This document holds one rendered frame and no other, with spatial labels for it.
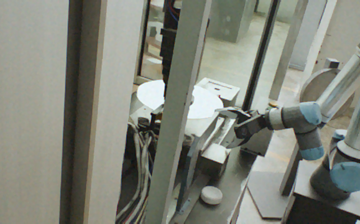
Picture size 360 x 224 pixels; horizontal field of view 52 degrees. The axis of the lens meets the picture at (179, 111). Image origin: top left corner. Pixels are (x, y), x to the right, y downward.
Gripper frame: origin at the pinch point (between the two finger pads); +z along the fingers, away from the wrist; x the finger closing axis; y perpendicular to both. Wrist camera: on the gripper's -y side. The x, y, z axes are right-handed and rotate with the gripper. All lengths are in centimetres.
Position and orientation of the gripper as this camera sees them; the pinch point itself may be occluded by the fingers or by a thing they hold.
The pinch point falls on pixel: (218, 129)
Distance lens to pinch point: 136.0
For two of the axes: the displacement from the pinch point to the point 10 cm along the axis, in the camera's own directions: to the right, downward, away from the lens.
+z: -8.1, 1.7, 5.7
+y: 5.1, -2.8, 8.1
